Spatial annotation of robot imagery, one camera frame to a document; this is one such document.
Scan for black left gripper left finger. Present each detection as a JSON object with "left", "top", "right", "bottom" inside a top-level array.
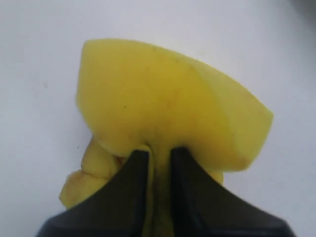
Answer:
[{"left": 37, "top": 151, "right": 149, "bottom": 237}]

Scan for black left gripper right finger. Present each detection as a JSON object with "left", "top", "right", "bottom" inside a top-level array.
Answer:
[{"left": 170, "top": 148, "right": 295, "bottom": 237}]

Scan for yellow sponge block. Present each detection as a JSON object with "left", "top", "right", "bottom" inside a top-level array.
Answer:
[{"left": 59, "top": 39, "right": 273, "bottom": 237}]

